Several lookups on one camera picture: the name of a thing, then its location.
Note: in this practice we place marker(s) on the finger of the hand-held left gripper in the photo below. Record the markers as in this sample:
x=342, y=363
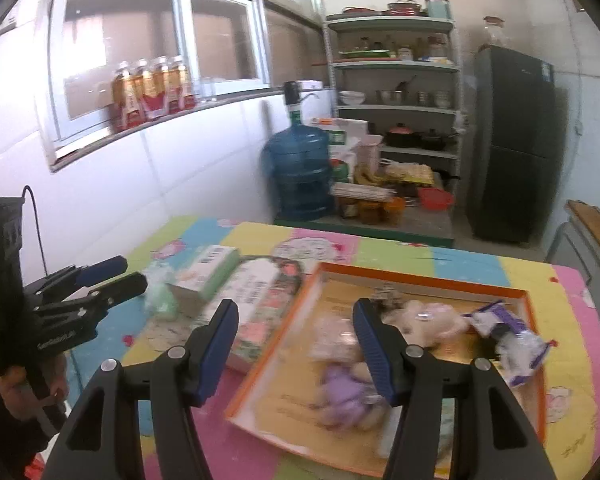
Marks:
x=100, y=267
x=125, y=285

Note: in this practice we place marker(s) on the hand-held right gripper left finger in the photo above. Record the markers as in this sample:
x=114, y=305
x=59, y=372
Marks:
x=215, y=355

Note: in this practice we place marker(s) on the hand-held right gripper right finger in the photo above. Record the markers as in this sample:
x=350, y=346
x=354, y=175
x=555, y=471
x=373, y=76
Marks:
x=380, y=360

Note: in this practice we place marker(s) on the plush bear leopard dress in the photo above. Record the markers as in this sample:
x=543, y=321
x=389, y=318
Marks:
x=425, y=320

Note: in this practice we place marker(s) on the orange-rimmed cardboard box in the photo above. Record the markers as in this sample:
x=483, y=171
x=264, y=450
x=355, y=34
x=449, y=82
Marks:
x=290, y=400

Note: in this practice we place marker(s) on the person's left forearm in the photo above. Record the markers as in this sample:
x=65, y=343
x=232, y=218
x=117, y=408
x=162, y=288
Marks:
x=5, y=440

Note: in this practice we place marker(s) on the person's left hand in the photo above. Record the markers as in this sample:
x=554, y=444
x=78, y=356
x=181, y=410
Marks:
x=12, y=395

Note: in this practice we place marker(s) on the green item in plastic bag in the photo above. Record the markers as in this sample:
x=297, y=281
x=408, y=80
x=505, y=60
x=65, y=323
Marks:
x=160, y=295

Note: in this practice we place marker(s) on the plush bear purple dress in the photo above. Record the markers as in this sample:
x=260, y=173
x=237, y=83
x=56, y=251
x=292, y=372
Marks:
x=342, y=392

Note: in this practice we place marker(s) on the floral tissue pack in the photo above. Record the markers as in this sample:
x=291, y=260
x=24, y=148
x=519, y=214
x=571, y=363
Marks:
x=265, y=300

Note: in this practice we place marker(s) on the green white tissue box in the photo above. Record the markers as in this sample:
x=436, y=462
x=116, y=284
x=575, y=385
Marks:
x=205, y=272

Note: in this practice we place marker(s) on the bottles on window sill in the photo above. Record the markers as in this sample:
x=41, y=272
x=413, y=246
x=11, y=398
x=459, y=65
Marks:
x=126, y=102

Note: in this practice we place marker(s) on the bag of eggs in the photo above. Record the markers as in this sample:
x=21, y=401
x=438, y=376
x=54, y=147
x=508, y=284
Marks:
x=410, y=173

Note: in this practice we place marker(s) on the blue water jug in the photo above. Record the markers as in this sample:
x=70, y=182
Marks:
x=297, y=175

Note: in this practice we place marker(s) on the clear glass cup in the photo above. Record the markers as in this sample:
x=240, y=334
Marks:
x=207, y=90

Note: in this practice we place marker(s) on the pink plastic container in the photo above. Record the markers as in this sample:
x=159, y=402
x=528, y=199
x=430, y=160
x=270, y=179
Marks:
x=368, y=152

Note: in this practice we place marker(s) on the red-lidded black pot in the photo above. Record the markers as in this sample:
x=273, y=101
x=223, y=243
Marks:
x=402, y=136

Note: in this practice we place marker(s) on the black frying pan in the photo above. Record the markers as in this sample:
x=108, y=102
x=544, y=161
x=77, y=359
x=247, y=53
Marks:
x=434, y=141

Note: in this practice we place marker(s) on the white cardboard carton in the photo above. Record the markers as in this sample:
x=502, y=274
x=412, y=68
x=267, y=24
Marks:
x=342, y=130

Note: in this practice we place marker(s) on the dark grey fridge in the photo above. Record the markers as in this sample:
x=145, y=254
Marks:
x=515, y=150

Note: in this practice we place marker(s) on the black water pump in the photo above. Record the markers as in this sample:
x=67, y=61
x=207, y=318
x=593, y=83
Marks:
x=292, y=97

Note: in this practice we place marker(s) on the sliding window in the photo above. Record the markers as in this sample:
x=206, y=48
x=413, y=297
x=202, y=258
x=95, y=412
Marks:
x=180, y=25

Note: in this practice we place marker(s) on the wooden boards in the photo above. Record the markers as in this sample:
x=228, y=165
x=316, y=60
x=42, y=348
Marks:
x=597, y=217

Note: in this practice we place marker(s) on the stack of white bowls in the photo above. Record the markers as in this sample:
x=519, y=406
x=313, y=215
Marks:
x=351, y=98

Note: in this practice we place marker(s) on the steel pot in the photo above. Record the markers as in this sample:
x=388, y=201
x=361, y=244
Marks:
x=391, y=97

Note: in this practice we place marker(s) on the white metal shelf rack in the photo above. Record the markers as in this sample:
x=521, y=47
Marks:
x=457, y=85

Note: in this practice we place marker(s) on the green tray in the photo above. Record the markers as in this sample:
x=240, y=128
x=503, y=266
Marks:
x=365, y=53

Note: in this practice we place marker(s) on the glass jar with red lid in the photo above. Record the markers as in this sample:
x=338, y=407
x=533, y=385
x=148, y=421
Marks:
x=495, y=34

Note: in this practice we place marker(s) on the red enamel pot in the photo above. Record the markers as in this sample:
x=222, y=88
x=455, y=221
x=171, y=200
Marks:
x=404, y=8

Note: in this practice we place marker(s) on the teal canister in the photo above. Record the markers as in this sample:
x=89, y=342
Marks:
x=438, y=7

